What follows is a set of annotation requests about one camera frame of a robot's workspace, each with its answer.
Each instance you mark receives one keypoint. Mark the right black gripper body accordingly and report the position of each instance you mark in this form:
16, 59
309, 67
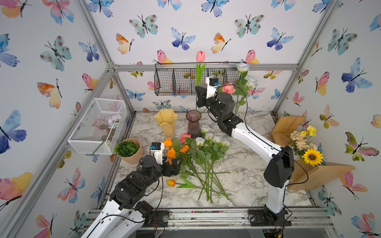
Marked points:
201, 97

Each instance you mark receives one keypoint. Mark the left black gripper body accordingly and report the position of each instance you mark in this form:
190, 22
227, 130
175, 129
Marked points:
166, 171

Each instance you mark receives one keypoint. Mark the pink rose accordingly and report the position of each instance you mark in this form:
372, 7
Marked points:
228, 88

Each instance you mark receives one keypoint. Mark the pink tulip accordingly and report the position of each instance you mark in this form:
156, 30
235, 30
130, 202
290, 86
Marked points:
200, 58

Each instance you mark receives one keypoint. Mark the pink rose pair stem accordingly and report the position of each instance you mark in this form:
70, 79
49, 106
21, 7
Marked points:
186, 139

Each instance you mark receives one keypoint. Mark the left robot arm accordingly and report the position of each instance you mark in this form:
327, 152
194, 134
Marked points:
125, 212

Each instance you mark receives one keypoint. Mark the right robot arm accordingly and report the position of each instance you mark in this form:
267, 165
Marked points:
279, 160

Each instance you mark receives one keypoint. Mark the orange tulip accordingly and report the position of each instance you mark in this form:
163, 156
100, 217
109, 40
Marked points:
185, 184

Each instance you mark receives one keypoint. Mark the orange ranunculus flower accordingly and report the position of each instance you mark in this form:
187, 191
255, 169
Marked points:
171, 154

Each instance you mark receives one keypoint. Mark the purple glass vase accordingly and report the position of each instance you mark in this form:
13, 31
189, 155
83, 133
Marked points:
194, 128

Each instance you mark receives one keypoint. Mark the orange rose flower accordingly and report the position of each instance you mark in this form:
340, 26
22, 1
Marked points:
168, 143

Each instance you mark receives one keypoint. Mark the clear glass vase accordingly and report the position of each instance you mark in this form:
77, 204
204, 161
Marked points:
236, 114

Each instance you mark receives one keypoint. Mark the yellow ruffled vase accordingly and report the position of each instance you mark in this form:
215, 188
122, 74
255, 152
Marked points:
166, 119

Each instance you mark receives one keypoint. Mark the white roses bunch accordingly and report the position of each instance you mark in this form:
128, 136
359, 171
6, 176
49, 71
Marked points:
207, 136

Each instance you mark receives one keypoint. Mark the potted green succulent plant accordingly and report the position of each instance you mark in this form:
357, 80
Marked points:
129, 150

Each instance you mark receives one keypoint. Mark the sunflower bouquet in vase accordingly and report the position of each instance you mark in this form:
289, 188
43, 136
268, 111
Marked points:
304, 147

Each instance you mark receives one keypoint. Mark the wooden corner shelf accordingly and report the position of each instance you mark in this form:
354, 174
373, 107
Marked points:
305, 177

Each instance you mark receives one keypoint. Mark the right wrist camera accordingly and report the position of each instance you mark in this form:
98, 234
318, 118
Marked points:
212, 84

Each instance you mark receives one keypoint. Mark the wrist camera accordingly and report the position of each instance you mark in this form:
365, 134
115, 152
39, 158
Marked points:
156, 150
212, 84

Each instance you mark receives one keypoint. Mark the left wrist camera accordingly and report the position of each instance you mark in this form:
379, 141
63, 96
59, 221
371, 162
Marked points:
156, 150

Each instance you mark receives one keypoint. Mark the black wire wall basket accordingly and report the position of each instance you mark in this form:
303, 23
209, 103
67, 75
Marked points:
180, 79

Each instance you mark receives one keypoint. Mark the white mesh wall basket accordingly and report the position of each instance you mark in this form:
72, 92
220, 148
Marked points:
99, 128

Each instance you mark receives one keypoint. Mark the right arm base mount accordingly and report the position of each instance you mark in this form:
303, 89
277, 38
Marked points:
265, 218

